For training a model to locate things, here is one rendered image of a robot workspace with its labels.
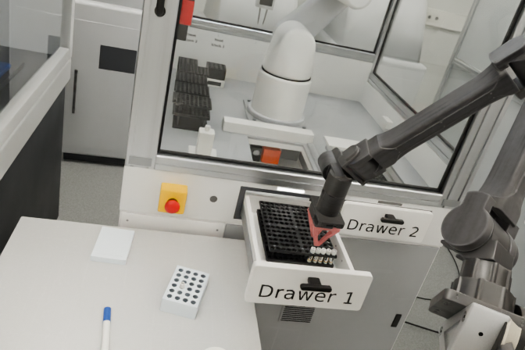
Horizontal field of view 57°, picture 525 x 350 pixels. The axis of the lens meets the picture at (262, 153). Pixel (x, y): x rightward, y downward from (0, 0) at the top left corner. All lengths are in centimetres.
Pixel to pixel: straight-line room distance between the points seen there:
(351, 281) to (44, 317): 68
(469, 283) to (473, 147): 82
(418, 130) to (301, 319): 90
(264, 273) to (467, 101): 56
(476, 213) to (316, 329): 108
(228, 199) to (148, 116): 34
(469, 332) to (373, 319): 111
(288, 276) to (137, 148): 52
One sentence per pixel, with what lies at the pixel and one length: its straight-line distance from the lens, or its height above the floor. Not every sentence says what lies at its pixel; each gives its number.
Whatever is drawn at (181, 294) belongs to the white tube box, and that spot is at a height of 80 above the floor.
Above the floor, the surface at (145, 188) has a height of 88.
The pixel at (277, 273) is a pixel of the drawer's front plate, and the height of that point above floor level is 91.
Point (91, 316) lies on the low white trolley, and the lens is 119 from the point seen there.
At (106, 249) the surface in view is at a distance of 133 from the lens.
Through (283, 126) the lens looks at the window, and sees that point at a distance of 134.
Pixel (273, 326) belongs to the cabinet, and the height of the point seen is 40.
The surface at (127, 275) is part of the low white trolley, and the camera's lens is 129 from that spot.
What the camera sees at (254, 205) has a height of 86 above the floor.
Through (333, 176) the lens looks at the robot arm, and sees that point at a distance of 111.
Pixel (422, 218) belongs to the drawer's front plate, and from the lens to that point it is 159.
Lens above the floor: 161
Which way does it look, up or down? 25 degrees down
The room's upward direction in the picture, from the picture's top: 14 degrees clockwise
